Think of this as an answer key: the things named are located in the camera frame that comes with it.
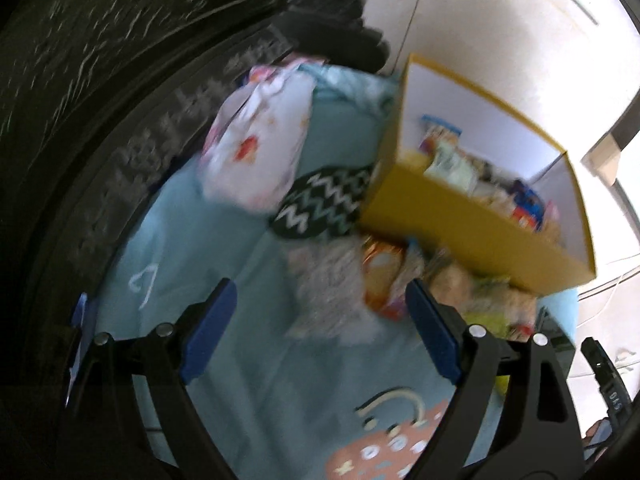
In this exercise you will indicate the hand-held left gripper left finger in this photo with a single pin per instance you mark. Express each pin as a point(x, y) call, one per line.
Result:
point(210, 330)

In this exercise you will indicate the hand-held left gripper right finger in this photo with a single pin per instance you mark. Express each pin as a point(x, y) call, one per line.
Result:
point(432, 332)

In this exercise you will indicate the pile of snack packets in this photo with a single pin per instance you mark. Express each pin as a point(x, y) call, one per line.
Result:
point(380, 280)

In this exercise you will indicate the yellow cardboard box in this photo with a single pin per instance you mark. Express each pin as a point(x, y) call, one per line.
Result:
point(450, 225)

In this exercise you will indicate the cluster of mixed boxed snacks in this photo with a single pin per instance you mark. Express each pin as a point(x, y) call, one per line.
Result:
point(480, 180)

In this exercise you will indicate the light blue printed blanket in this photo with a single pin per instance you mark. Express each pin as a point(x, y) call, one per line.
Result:
point(280, 400)

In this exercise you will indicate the black zigzag patterned pouch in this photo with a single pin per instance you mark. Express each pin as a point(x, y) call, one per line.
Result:
point(325, 200)

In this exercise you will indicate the brown cardboard piece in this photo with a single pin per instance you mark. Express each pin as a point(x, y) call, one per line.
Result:
point(602, 157)

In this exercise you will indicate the black carved wooden furniture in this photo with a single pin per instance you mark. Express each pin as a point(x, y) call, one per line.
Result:
point(80, 110)

